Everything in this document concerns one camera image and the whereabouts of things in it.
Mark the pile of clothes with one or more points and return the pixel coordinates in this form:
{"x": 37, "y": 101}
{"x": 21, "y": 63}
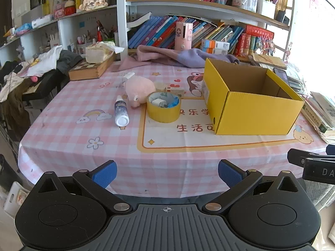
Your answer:
{"x": 44, "y": 62}

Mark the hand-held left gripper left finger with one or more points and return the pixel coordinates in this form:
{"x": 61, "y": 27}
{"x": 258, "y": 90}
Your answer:
{"x": 104, "y": 174}

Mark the red boxed book set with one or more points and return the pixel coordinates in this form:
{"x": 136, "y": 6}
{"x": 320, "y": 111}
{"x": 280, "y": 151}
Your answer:
{"x": 246, "y": 41}

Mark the white plastic board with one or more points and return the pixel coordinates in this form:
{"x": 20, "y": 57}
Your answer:
{"x": 14, "y": 201}

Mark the black box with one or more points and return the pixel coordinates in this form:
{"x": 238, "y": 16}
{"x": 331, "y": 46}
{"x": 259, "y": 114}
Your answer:
{"x": 282, "y": 17}

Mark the row of colourful books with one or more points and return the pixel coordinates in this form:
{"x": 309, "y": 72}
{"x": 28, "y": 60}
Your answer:
{"x": 151, "y": 31}

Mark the yellow tape roll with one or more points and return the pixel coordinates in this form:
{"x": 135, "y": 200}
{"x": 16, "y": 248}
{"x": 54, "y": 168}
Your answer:
{"x": 162, "y": 113}

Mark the grey fuzzy fabric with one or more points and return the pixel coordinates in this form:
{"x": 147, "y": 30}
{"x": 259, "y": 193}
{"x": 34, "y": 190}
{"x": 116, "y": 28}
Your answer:
{"x": 322, "y": 193}

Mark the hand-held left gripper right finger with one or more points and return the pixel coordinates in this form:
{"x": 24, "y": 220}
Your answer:
{"x": 230, "y": 174}

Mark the tan notebook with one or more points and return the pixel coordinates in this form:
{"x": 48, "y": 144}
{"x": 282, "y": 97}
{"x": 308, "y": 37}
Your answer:
{"x": 269, "y": 60}

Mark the pink plush pig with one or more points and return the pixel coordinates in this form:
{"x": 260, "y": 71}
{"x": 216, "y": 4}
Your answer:
{"x": 138, "y": 86}

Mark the white pen cup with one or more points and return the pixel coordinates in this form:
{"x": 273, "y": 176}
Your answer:
{"x": 83, "y": 47}

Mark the small white box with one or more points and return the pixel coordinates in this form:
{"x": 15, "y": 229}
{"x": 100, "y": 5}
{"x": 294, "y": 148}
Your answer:
{"x": 157, "y": 102}

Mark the orange blue white box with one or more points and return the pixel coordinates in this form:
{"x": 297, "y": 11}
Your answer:
{"x": 214, "y": 43}
{"x": 214, "y": 51}

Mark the stack of books and papers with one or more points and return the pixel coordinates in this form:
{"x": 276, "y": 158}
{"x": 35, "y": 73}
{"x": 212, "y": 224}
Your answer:
{"x": 322, "y": 109}

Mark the small beige box red print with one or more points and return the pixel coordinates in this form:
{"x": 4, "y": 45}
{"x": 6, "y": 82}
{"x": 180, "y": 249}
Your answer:
{"x": 174, "y": 90}

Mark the white storage container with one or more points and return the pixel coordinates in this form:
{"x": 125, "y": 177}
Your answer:
{"x": 265, "y": 9}

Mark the white bookshelf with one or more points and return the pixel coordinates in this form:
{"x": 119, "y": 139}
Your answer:
{"x": 121, "y": 18}

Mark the cream tissue pack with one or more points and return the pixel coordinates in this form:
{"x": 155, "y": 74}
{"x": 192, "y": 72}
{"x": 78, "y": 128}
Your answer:
{"x": 98, "y": 53}

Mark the white spray bottle dark label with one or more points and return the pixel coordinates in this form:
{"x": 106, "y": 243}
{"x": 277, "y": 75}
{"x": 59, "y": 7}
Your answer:
{"x": 121, "y": 109}

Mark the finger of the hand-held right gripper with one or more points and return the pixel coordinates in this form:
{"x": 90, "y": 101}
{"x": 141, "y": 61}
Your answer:
{"x": 331, "y": 149}
{"x": 297, "y": 157}

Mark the black smartphone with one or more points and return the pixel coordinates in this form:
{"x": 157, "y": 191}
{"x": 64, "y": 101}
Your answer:
{"x": 281, "y": 74}

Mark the yellow cardboard box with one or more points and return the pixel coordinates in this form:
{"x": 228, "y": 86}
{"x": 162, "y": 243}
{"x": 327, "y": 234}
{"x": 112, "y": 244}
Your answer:
{"x": 248, "y": 112}

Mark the wooden box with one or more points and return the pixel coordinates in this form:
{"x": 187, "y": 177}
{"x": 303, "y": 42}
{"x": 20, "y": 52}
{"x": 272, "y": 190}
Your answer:
{"x": 86, "y": 72}

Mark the blue plastic packet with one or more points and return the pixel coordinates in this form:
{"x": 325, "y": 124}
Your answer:
{"x": 172, "y": 102}

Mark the pink and purple cloth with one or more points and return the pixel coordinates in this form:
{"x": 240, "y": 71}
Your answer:
{"x": 157, "y": 55}

